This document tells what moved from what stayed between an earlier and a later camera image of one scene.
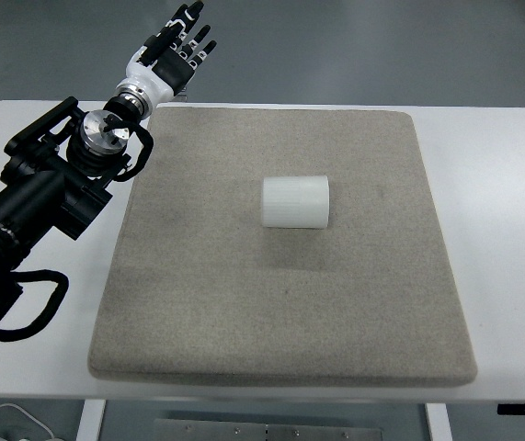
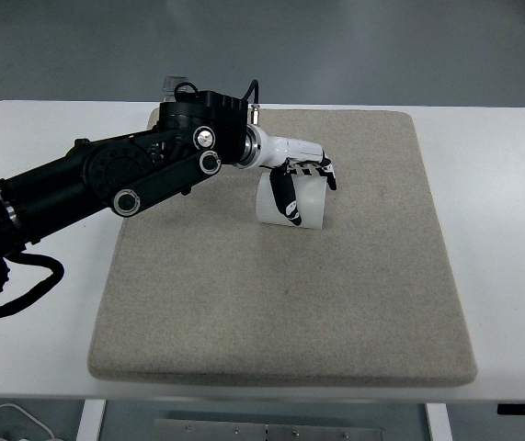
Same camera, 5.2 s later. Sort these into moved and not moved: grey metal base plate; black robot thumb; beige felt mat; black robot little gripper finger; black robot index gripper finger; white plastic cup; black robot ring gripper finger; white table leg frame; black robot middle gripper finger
Moved: black robot little gripper finger; black robot thumb; black robot middle gripper finger; black robot index gripper finger; black robot ring gripper finger
Not moved: white table leg frame; beige felt mat; white plastic cup; grey metal base plate
